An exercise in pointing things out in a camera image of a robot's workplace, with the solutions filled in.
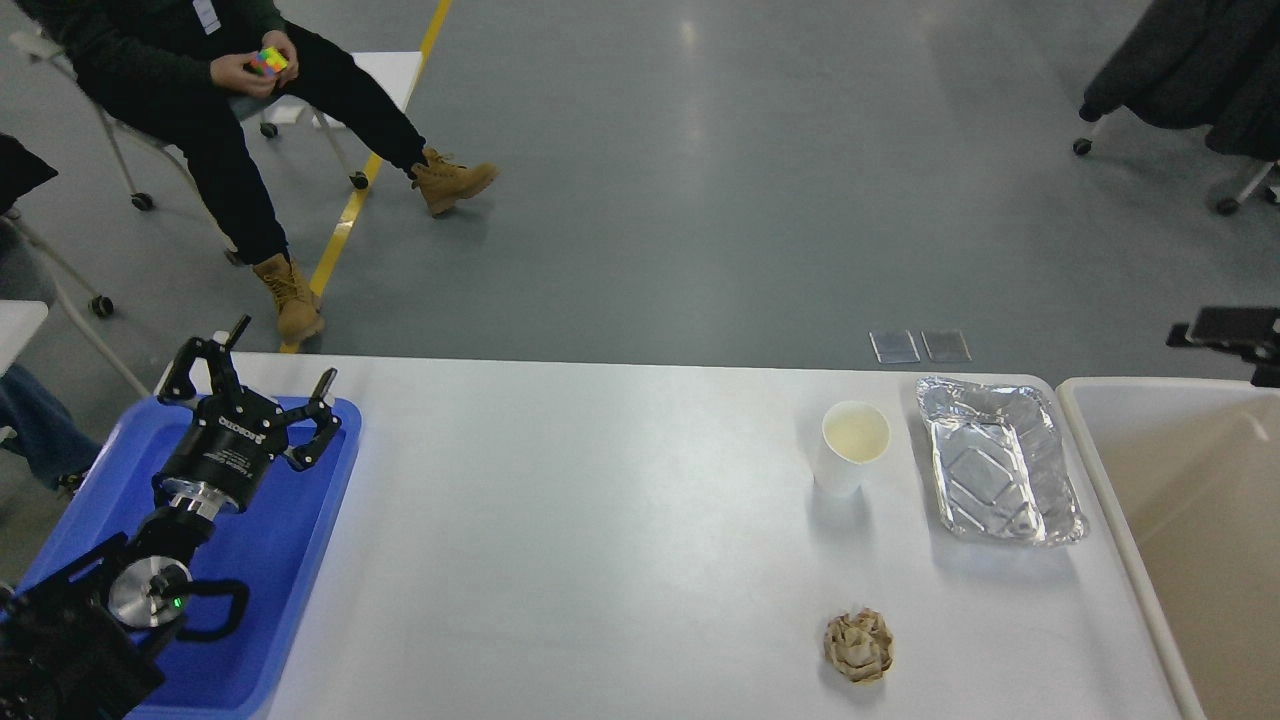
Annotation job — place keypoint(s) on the white side table corner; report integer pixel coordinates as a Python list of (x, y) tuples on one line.
[(20, 320)]

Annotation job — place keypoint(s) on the right floor metal plate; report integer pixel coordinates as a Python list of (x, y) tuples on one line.
[(947, 347)]

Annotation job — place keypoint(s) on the left floor metal plate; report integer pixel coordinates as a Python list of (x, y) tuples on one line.
[(894, 347)]

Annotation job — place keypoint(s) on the white rolling chair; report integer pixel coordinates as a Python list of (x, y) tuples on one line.
[(396, 73)]

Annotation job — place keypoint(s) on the seated person dark clothes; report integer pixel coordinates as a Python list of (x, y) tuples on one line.
[(170, 69)]

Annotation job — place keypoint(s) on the colourful puzzle cube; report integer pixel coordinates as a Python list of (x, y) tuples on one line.
[(268, 62)]

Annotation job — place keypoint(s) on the beige plastic bin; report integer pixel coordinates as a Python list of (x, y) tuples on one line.
[(1186, 473)]

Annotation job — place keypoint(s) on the blue plastic tray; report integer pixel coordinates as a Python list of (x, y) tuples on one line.
[(275, 547)]

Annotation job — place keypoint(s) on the aluminium foil tray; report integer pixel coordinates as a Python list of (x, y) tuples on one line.
[(998, 463)]

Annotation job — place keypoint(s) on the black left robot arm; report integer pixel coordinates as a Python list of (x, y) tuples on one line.
[(175, 582)]

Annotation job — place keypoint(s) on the chair with dark coat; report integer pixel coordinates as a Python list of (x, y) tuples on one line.
[(1190, 64)]

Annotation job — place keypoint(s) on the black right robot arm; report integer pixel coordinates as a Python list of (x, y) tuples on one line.
[(1250, 333)]

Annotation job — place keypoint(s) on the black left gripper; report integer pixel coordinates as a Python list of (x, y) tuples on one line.
[(222, 444)]

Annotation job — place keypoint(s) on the crumpled brown paper ball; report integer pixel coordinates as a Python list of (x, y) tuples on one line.
[(859, 646)]

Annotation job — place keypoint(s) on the floor metal plate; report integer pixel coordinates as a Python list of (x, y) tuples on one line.
[(947, 347), (894, 347)]

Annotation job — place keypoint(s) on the white paper cup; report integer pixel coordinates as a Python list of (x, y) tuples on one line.
[(854, 435)]

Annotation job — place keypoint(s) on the blue jeans leg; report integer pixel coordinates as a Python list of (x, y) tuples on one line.
[(58, 454)]

